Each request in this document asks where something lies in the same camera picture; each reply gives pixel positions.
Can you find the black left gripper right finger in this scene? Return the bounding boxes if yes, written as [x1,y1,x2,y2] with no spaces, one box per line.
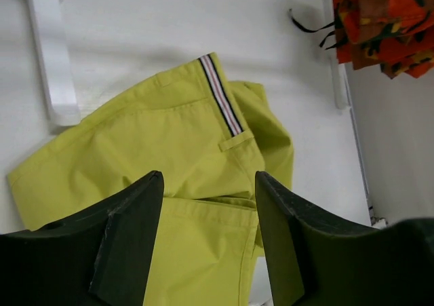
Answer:
[255,172,433,305]

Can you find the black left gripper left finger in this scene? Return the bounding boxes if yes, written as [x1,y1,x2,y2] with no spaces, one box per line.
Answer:
[1,171,163,305]

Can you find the yellow-green trousers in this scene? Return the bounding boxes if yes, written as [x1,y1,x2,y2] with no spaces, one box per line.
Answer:
[7,53,294,305]

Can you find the orange camouflage garment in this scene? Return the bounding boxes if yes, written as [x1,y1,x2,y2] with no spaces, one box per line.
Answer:
[288,0,434,80]

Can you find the aluminium side rail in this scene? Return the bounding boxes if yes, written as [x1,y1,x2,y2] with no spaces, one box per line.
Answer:
[342,64,376,224]

